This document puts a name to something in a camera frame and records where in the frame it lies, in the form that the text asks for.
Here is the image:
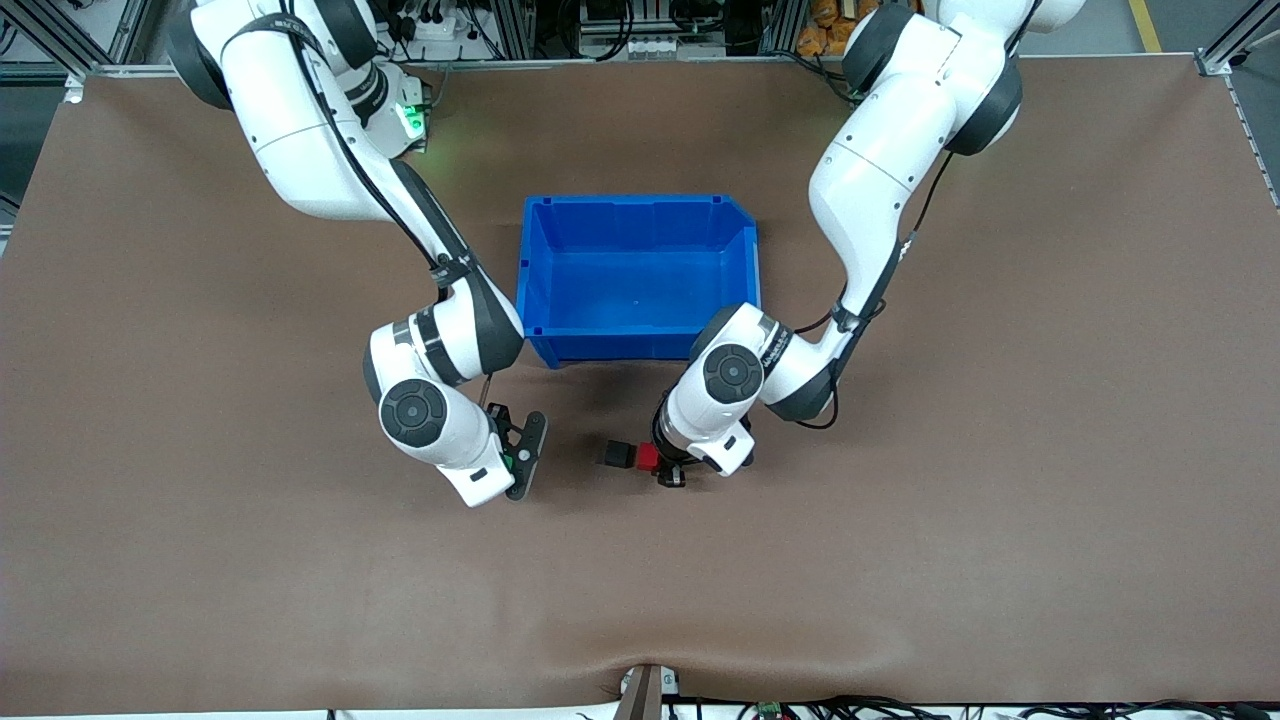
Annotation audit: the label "blue plastic bin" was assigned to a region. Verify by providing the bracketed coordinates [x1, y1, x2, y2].
[514, 195, 764, 371]

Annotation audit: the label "white power strip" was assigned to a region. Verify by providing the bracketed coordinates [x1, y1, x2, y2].
[385, 0, 463, 43]

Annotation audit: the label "dark control equipment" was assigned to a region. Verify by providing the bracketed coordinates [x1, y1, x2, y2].
[578, 0, 738, 61]

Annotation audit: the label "orange snack bags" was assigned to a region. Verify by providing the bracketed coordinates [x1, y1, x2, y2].
[795, 0, 873, 58]

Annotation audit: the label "brown camera mount bracket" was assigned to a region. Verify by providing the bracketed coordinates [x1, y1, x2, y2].
[612, 663, 683, 720]

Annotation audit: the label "black cable bundle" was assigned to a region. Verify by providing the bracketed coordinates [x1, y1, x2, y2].
[690, 695, 1280, 720]

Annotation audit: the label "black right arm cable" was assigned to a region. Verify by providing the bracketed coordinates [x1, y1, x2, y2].
[225, 10, 496, 411]

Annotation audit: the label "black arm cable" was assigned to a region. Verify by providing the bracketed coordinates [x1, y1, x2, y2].
[225, 10, 496, 411]
[790, 150, 957, 432]

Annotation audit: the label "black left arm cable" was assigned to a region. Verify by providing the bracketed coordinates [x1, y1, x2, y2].
[790, 150, 957, 432]

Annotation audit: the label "metal table edge rail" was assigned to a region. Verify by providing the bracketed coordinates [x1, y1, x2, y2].
[88, 56, 1201, 77]

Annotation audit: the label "aluminium frame post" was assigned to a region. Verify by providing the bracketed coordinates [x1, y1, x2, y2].
[488, 0, 541, 61]
[757, 0, 809, 56]

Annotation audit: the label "aluminium frame profile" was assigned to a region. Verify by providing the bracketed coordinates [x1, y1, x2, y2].
[1195, 0, 1280, 77]
[0, 0, 153, 76]

